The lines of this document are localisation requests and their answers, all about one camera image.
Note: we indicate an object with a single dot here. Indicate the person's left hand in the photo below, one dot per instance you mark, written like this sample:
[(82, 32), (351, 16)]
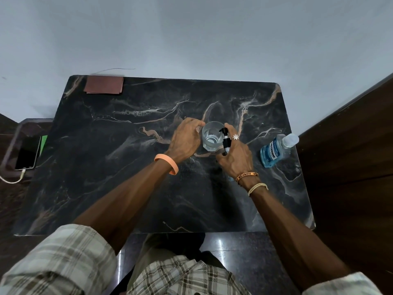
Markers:
[(183, 141)]

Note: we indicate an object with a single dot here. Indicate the person's right hand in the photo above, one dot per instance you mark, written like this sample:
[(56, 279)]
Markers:
[(238, 159)]

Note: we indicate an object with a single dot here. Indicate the person's right thumb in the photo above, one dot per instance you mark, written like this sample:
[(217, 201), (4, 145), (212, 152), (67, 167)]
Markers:
[(222, 156)]

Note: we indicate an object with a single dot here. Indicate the person's left fingers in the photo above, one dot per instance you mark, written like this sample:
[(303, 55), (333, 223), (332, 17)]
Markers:
[(193, 122)]

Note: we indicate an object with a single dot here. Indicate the black pump spray bottle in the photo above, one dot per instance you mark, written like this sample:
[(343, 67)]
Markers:
[(226, 141)]

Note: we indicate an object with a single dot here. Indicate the clear drinking glass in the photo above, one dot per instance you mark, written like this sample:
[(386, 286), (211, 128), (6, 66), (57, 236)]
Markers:
[(211, 141)]

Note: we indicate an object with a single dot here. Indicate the person's right forearm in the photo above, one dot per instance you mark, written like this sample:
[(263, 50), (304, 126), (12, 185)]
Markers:
[(291, 236)]

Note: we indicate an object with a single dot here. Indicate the person's left forearm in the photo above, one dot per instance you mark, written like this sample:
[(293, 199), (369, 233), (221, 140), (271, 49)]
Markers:
[(129, 199)]

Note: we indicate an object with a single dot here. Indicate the cream thread wristband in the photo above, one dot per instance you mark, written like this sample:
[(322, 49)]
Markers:
[(257, 187)]

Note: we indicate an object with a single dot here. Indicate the orange silicone wristband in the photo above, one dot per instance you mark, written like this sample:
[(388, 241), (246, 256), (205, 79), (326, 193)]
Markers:
[(170, 162)]

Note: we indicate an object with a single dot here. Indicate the blue mouthwash bottle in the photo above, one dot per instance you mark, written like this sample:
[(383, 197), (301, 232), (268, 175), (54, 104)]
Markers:
[(273, 152)]

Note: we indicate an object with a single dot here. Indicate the brown leather patch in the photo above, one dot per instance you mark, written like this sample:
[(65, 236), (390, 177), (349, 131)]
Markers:
[(103, 84)]

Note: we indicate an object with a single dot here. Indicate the dark wooden cabinet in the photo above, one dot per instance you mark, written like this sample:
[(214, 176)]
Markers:
[(353, 168)]

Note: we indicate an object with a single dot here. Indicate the green card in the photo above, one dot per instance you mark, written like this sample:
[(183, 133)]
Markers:
[(43, 144)]

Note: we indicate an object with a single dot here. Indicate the black smartphone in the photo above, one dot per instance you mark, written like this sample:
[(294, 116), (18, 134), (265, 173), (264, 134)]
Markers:
[(28, 152)]

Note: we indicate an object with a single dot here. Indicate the dark side table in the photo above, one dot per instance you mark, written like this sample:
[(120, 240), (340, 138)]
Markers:
[(12, 132)]

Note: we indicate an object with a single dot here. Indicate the plaid shirt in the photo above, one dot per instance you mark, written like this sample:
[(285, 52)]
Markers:
[(61, 261)]

